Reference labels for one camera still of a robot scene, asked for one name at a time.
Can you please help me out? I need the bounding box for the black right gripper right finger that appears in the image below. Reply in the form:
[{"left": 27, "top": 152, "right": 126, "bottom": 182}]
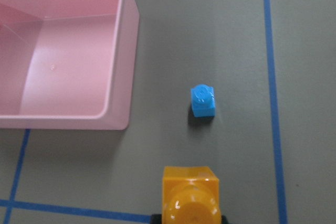
[{"left": 221, "top": 215, "right": 229, "bottom": 224}]

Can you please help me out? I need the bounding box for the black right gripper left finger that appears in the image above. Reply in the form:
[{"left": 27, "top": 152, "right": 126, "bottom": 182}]
[{"left": 151, "top": 214, "right": 162, "bottom": 224}]

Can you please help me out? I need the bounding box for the orange toy block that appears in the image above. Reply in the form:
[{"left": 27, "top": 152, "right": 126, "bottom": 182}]
[{"left": 161, "top": 166, "right": 222, "bottom": 224}]

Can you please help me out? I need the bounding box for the small blue toy block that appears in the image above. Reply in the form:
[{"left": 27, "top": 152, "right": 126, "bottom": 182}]
[{"left": 191, "top": 84, "right": 216, "bottom": 118}]

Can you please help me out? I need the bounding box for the pink plastic box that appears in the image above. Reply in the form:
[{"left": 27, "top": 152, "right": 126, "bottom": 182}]
[{"left": 1, "top": 0, "right": 140, "bottom": 130}]

